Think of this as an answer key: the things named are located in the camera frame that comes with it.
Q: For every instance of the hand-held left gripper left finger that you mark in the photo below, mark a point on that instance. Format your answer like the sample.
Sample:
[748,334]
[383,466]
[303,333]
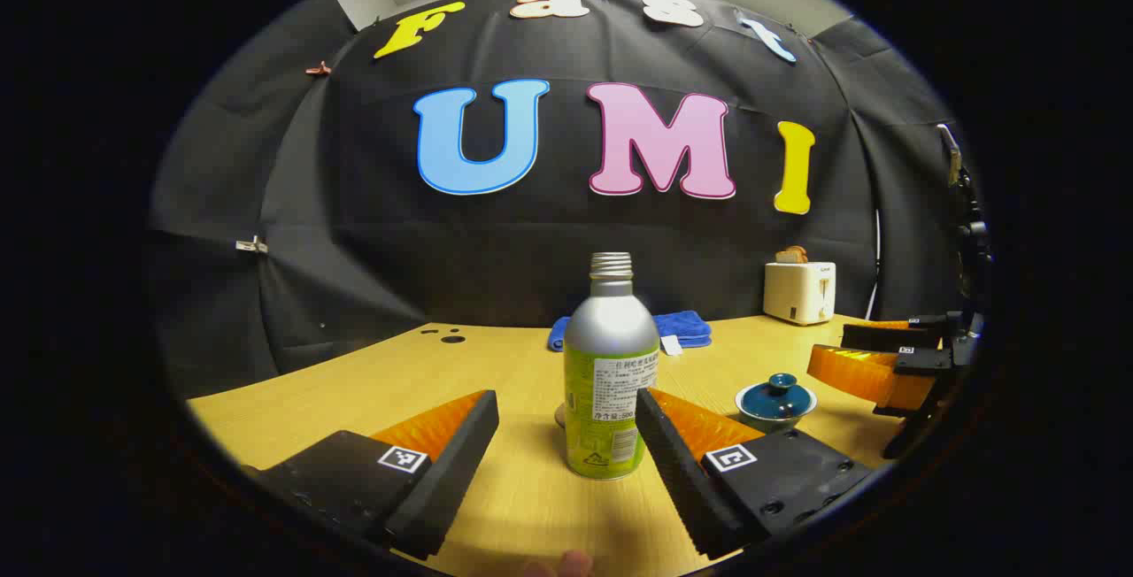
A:
[447,471]

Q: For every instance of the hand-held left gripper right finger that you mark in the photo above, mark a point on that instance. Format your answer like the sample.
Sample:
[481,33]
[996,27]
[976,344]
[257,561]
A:
[677,471]

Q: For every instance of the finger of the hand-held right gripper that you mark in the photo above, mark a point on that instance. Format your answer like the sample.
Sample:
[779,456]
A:
[890,338]
[863,373]

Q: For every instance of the brown round coaster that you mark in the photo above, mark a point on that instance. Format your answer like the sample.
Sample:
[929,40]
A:
[559,419]

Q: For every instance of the silver green-label water bottle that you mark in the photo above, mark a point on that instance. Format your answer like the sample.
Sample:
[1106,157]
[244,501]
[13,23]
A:
[609,356]

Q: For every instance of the white toaster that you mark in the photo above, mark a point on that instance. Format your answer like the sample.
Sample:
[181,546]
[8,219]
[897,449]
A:
[798,292]

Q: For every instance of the bread slice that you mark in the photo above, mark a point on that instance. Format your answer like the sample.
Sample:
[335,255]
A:
[792,254]

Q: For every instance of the blue folded towel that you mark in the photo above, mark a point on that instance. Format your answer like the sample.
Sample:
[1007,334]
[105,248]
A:
[682,327]

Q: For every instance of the black backdrop cloth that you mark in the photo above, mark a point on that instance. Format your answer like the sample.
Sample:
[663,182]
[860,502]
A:
[372,258]

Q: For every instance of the silver clip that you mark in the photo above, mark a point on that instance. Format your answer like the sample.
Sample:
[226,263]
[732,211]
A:
[251,246]

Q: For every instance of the pink clip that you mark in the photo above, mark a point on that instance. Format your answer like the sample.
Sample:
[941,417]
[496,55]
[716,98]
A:
[319,70]

